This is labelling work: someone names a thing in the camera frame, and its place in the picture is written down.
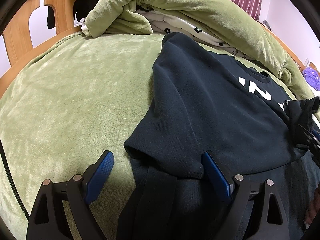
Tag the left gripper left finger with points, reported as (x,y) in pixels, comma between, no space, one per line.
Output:
(48,219)

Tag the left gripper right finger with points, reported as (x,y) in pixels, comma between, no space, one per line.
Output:
(250,210)

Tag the dark navy sweatshirt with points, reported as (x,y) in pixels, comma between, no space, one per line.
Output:
(204,101)

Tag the purple plush toy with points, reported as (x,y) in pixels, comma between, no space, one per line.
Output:
(312,77)

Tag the green plush bed sheet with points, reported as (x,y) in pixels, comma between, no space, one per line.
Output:
(82,96)

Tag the white floral quilt lining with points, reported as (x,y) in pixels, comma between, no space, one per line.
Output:
(164,23)

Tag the green folded quilt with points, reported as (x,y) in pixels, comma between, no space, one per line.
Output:
(220,18)

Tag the wooden bed frame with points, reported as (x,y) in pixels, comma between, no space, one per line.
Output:
(29,28)

